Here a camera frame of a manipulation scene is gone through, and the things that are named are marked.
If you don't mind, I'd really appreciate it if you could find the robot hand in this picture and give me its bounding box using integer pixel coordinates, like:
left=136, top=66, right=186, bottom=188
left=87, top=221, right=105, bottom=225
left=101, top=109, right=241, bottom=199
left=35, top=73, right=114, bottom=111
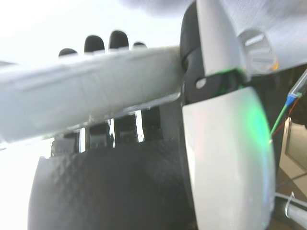
left=26, top=0, right=276, bottom=230

